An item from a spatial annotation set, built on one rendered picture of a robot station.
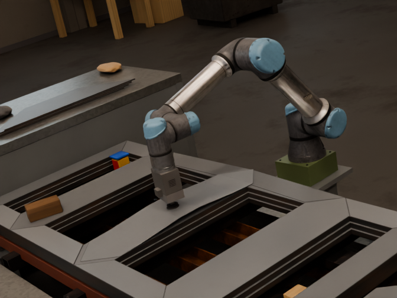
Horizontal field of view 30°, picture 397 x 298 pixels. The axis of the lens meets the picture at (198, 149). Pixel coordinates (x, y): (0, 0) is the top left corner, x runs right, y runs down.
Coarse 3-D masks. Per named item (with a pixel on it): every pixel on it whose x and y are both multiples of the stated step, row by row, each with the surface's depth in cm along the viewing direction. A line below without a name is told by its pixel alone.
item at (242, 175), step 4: (232, 172) 268; (236, 172) 267; (240, 172) 267; (244, 172) 266; (228, 176) 265; (232, 176) 265; (236, 176) 264; (240, 176) 263; (244, 176) 263; (248, 176) 262; (252, 176) 261; (244, 180) 259; (248, 180) 258; (252, 180) 258
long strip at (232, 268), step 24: (288, 216) 227; (312, 216) 224; (336, 216) 221; (264, 240) 216; (288, 240) 214; (216, 264) 209; (240, 264) 206; (264, 264) 203; (168, 288) 202; (192, 288) 199; (216, 288) 197
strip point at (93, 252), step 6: (90, 246) 235; (96, 246) 234; (84, 252) 231; (90, 252) 230; (96, 252) 230; (102, 252) 229; (108, 252) 228; (84, 258) 228; (90, 258) 227; (96, 258) 226; (102, 258) 225
